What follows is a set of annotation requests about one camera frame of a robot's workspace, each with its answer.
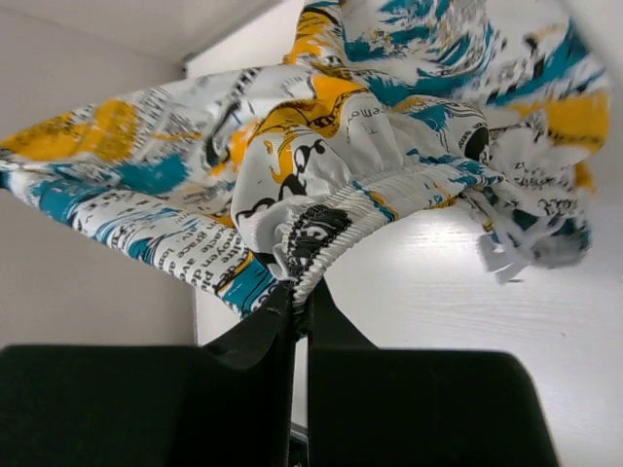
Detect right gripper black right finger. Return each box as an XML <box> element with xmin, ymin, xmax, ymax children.
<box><xmin>306</xmin><ymin>283</ymin><xmax>559</xmax><ymax>466</ymax></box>

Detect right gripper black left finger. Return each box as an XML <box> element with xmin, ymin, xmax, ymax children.
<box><xmin>1</xmin><ymin>285</ymin><xmax>295</xmax><ymax>466</ymax></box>

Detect white teal yellow patterned shorts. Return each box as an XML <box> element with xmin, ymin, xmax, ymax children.
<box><xmin>1</xmin><ymin>1</ymin><xmax>611</xmax><ymax>315</ymax></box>

